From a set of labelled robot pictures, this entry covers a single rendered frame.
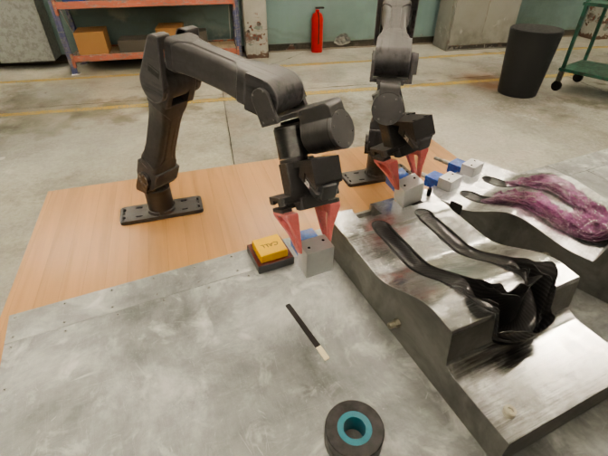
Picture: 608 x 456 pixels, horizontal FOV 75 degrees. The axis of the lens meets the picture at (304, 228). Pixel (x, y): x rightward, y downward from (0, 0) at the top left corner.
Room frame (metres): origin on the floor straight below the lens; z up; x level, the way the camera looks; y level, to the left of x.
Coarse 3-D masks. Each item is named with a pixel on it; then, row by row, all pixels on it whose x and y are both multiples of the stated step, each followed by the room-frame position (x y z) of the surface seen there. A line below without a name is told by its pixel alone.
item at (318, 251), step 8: (304, 232) 0.55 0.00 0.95; (312, 232) 0.55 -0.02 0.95; (304, 240) 0.51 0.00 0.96; (312, 240) 0.51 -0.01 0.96; (320, 240) 0.51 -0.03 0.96; (328, 240) 0.52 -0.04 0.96; (304, 248) 0.49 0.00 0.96; (312, 248) 0.49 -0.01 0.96; (320, 248) 0.49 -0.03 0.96; (328, 248) 0.50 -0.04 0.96; (304, 256) 0.49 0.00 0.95; (312, 256) 0.48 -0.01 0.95; (320, 256) 0.49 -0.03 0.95; (328, 256) 0.50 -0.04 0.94; (304, 264) 0.49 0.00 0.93; (312, 264) 0.48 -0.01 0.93; (320, 264) 0.49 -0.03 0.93; (328, 264) 0.50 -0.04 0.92; (304, 272) 0.49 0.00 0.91; (312, 272) 0.48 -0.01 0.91; (320, 272) 0.49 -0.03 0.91
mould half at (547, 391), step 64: (384, 256) 0.56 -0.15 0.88; (448, 256) 0.56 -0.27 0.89; (512, 256) 0.52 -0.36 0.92; (384, 320) 0.47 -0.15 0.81; (448, 320) 0.37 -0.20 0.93; (576, 320) 0.43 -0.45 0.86; (448, 384) 0.33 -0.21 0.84; (512, 384) 0.31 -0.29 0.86; (576, 384) 0.31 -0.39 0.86; (512, 448) 0.24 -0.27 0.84
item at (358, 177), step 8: (368, 160) 1.00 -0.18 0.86; (368, 168) 1.00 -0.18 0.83; (376, 168) 0.98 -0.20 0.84; (344, 176) 0.99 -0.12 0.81; (352, 176) 0.99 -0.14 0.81; (360, 176) 0.99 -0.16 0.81; (368, 176) 0.99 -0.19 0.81; (376, 176) 0.98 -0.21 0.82; (384, 176) 0.98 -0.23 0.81; (352, 184) 0.95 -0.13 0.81; (360, 184) 0.96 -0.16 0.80; (368, 184) 0.97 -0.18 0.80
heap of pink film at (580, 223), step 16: (528, 176) 0.84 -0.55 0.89; (544, 176) 0.81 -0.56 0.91; (512, 192) 0.76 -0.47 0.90; (528, 192) 0.74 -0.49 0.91; (560, 192) 0.76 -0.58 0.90; (576, 192) 0.76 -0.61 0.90; (528, 208) 0.70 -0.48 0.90; (544, 208) 0.68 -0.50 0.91; (560, 208) 0.71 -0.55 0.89; (576, 208) 0.71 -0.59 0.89; (592, 208) 0.69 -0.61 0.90; (560, 224) 0.65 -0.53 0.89; (576, 224) 0.65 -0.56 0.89; (592, 224) 0.64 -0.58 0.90; (592, 240) 0.62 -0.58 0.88
